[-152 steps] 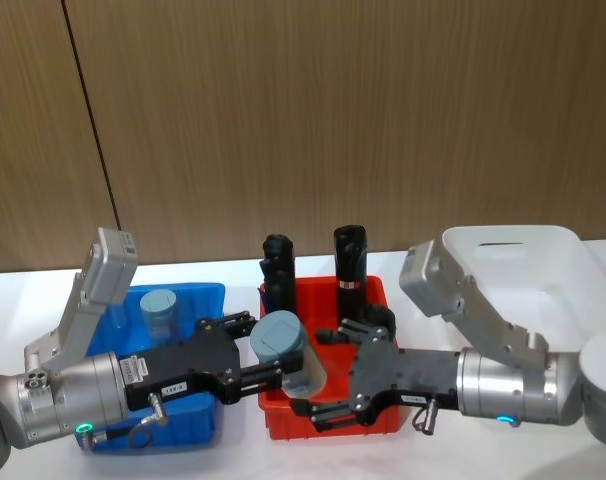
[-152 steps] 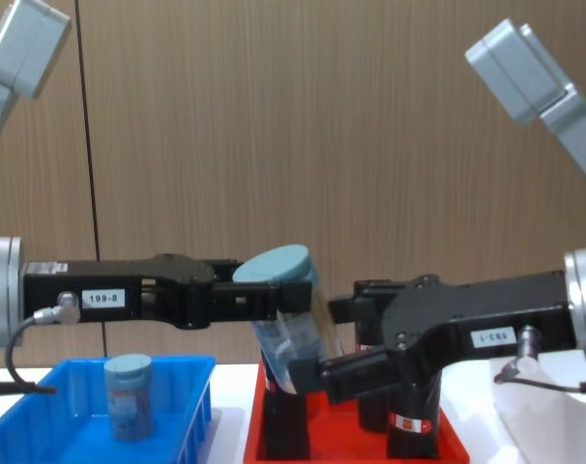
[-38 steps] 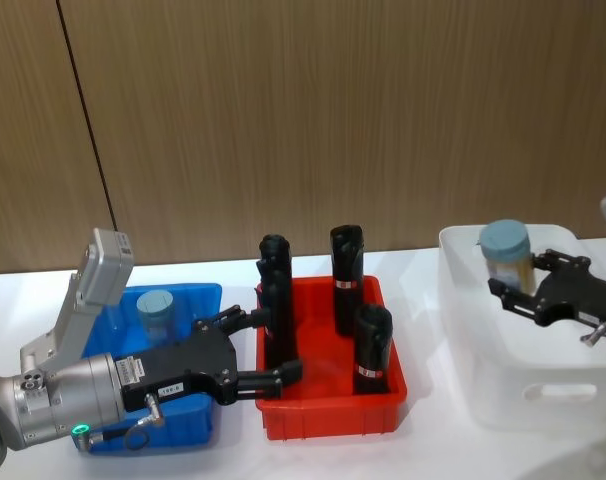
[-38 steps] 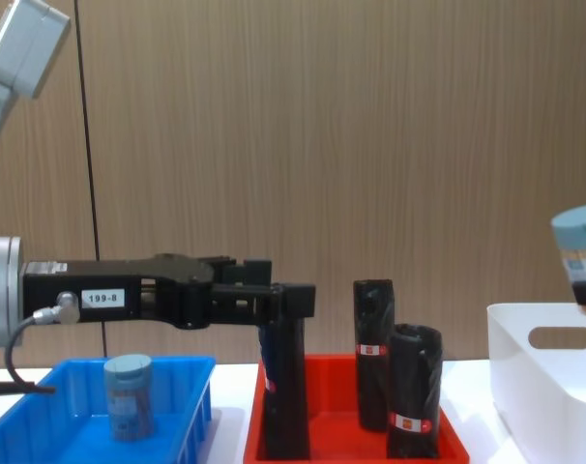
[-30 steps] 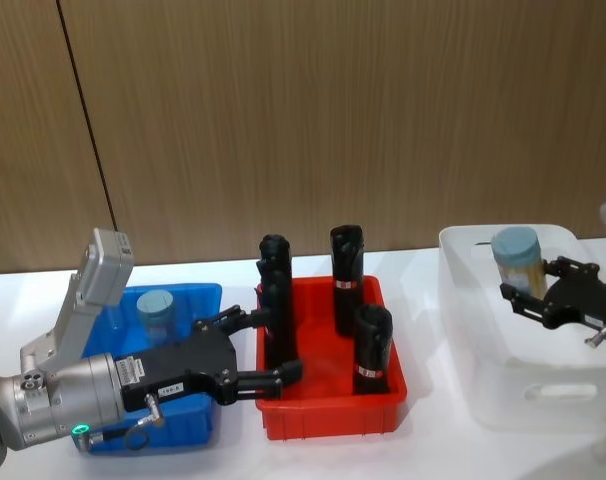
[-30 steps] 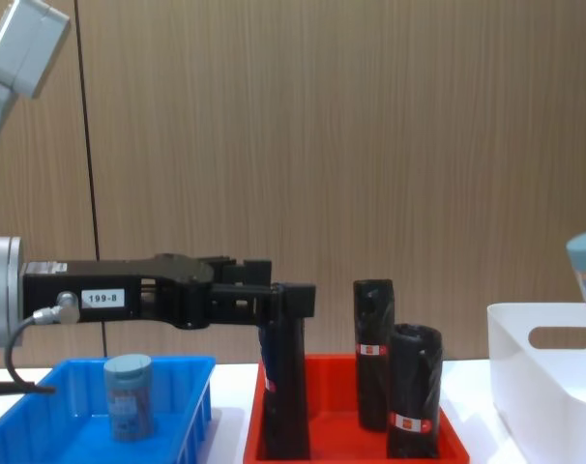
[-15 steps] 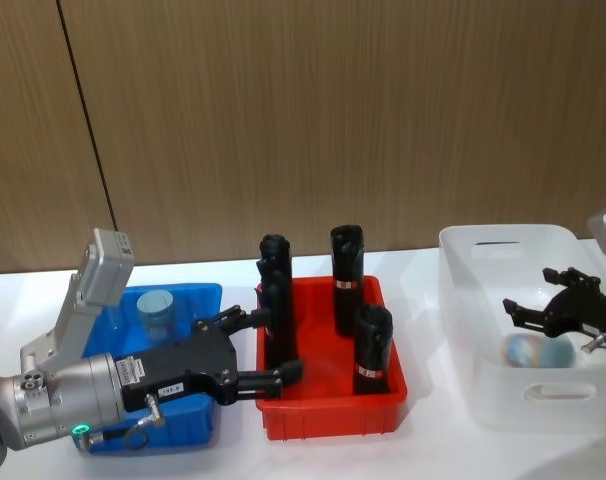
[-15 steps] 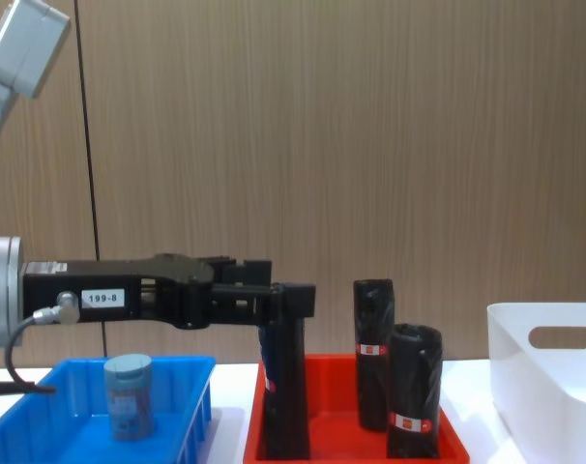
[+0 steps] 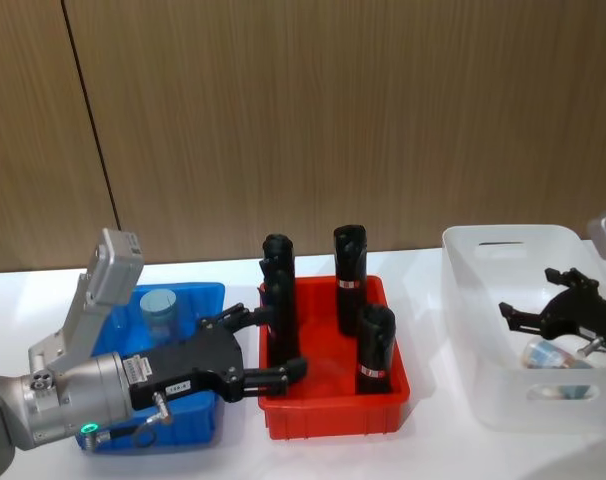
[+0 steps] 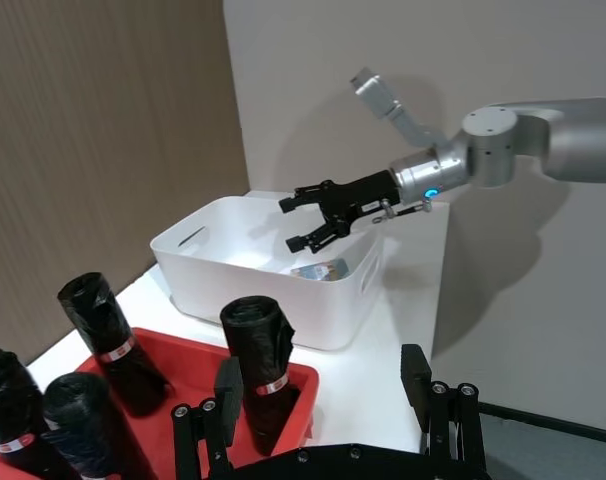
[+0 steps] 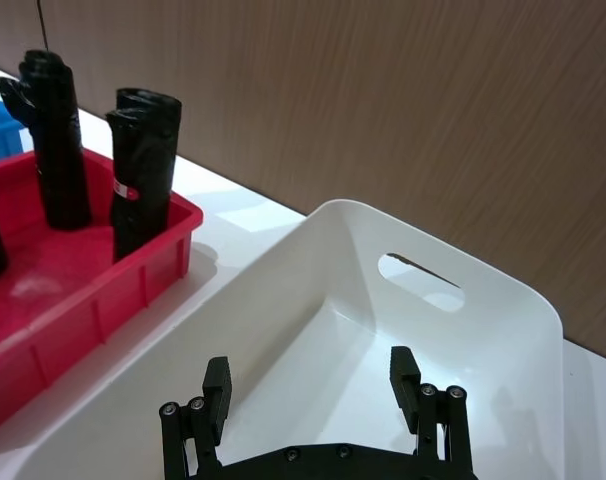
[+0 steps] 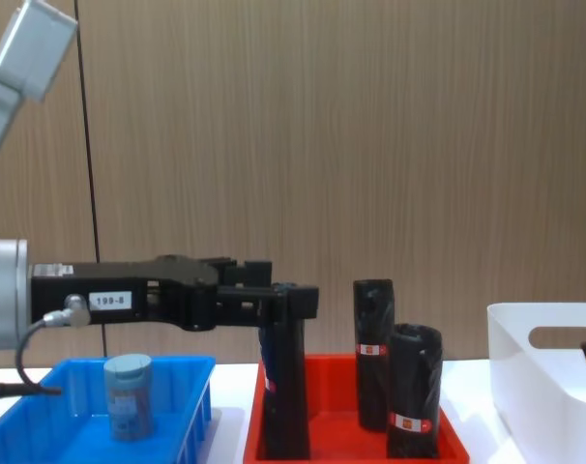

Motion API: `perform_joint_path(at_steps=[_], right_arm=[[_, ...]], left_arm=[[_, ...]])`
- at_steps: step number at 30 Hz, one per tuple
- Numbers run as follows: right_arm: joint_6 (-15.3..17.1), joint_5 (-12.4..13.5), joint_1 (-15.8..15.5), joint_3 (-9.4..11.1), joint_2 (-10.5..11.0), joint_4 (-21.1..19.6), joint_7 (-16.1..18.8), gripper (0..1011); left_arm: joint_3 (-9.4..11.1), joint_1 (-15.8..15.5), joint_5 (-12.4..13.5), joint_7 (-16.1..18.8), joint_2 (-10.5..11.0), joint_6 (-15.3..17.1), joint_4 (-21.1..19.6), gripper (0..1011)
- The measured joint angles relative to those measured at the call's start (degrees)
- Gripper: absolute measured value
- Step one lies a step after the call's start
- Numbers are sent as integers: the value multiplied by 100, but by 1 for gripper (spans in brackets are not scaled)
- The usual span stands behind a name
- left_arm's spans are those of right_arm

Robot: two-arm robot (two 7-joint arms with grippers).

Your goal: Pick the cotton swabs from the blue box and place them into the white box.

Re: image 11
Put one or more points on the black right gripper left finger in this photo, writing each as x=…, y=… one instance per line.
x=217, y=395

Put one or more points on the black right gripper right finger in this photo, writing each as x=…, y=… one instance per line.
x=405, y=385

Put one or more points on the red plastic tray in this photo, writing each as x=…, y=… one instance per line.
x=58, y=320

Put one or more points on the black roll with red label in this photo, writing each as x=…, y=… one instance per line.
x=143, y=150

